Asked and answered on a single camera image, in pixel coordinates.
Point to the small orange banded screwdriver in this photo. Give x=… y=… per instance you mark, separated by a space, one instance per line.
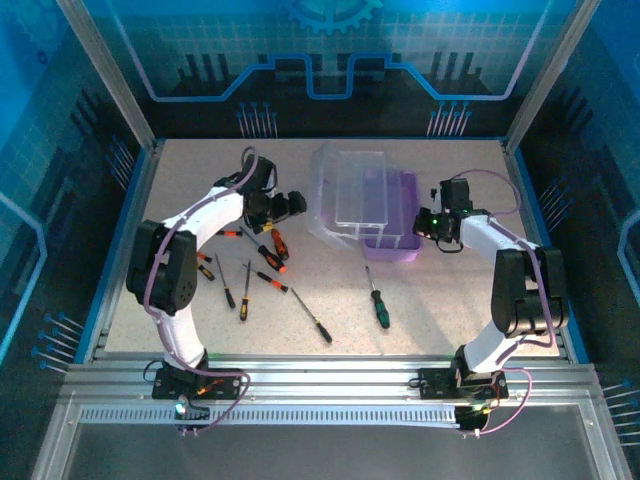
x=231 y=233
x=274 y=282
x=205 y=258

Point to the small lit control board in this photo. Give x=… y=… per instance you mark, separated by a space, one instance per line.
x=472 y=417
x=182 y=407

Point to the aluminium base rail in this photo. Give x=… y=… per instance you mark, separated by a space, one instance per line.
x=330 y=380

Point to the purple clear plastic tool case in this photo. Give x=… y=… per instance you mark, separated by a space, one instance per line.
x=395 y=240

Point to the thick black orange screwdriver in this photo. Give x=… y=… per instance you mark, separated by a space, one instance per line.
x=270 y=257

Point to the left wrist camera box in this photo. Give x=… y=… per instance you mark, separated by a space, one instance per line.
x=273 y=180

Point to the aluminium side rail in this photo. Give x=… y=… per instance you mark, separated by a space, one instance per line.
x=140 y=200
x=522 y=200

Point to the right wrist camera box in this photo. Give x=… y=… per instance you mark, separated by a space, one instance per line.
x=437 y=197

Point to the aluminium frame post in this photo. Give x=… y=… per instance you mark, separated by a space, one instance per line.
x=555 y=65
x=102 y=65

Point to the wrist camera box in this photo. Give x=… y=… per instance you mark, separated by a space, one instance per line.
x=437 y=197
x=273 y=180

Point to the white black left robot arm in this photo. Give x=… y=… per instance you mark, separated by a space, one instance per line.
x=170 y=270

